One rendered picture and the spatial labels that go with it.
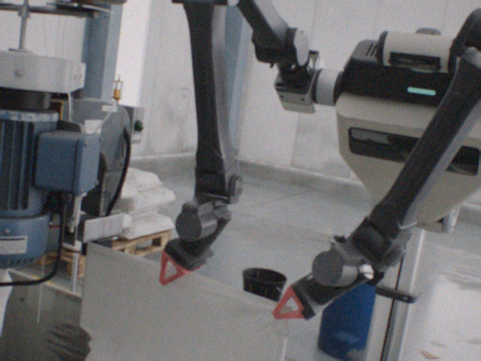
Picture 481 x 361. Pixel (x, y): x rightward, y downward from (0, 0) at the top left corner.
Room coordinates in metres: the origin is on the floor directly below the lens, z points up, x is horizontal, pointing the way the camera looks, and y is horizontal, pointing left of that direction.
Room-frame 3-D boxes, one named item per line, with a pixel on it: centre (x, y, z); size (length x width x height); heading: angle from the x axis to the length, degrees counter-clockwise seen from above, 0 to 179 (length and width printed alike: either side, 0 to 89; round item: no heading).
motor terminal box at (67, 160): (0.90, 0.27, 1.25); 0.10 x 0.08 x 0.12; 179
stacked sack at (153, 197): (4.64, 0.79, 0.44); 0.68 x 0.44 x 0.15; 154
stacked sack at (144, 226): (4.64, 0.78, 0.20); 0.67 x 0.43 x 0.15; 154
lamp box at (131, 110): (1.44, 0.29, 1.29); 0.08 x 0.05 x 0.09; 64
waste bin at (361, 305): (3.24, -0.82, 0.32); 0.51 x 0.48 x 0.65; 154
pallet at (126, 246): (4.45, 1.10, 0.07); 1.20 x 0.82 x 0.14; 156
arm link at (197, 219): (1.07, 0.05, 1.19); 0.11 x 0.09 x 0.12; 155
